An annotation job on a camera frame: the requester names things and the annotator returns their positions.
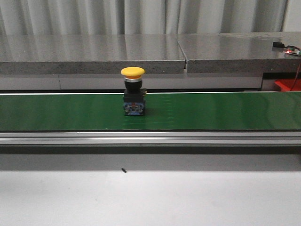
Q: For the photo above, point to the grey stone slab left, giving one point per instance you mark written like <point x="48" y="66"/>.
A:
<point x="89" y="54"/>

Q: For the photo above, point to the grey stone slab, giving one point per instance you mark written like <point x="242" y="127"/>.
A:
<point x="89" y="54"/>
<point x="239" y="52"/>

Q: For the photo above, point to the grey stone slab right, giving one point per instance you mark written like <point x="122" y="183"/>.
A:
<point x="239" y="52"/>

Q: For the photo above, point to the green conveyor belt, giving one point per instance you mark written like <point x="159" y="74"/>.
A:
<point x="164" y="111"/>

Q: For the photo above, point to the red plastic tray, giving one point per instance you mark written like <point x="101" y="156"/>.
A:
<point x="286" y="85"/>

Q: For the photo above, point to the small black sensor module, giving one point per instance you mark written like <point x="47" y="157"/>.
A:
<point x="278" y="46"/>

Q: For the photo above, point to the green circuit board with LED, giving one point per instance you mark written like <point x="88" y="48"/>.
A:
<point x="293" y="51"/>

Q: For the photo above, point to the grey pleated curtain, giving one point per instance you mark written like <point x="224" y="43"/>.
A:
<point x="35" y="17"/>

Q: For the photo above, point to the aluminium conveyor frame rail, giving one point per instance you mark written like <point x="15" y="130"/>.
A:
<point x="157" y="138"/>

